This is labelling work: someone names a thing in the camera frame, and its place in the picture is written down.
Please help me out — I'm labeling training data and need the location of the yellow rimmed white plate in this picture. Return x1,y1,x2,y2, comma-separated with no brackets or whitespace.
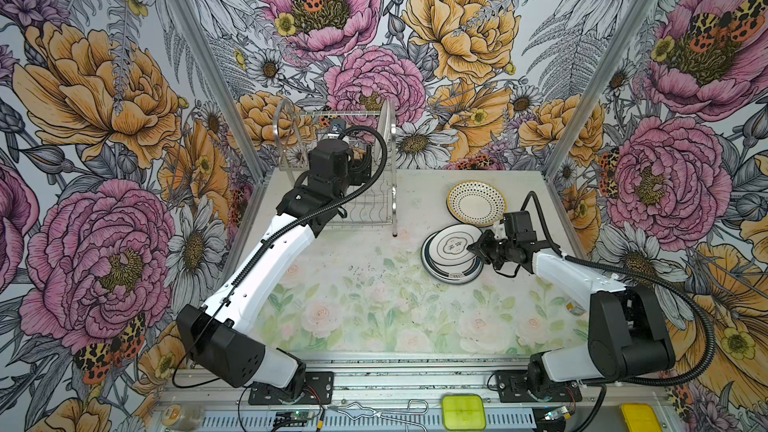
446,181,507,227

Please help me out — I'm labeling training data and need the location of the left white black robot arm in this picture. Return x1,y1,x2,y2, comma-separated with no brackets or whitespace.
176,125,388,402

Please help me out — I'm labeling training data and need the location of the left black corrugated cable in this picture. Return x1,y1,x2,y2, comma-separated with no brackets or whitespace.
170,124,389,388

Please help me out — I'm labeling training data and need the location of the green square lid box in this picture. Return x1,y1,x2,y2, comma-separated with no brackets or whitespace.
441,394,487,432

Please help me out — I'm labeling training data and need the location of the bent metal wire hook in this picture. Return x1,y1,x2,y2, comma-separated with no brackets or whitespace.
327,399,430,432

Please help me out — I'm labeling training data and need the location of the chrome wire dish rack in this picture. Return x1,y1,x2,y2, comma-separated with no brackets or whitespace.
271,98,398,236

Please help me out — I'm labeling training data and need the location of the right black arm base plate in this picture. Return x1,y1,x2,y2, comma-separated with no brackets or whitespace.
488,370,583,403

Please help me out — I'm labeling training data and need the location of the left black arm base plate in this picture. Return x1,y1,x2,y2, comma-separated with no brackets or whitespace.
247,371,335,406

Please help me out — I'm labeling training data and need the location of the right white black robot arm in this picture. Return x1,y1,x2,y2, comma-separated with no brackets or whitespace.
467,212,675,400

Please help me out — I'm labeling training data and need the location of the black corrugated cable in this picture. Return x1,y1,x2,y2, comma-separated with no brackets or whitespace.
520,190,716,432
170,124,389,388

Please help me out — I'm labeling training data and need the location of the small green circuit board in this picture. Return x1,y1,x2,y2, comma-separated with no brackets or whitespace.
272,411,315,428

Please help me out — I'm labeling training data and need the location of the right black corrugated cable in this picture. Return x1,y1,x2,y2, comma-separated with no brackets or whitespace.
520,190,716,432

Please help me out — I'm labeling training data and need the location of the yellow box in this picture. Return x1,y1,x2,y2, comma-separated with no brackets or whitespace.
620,403,663,432

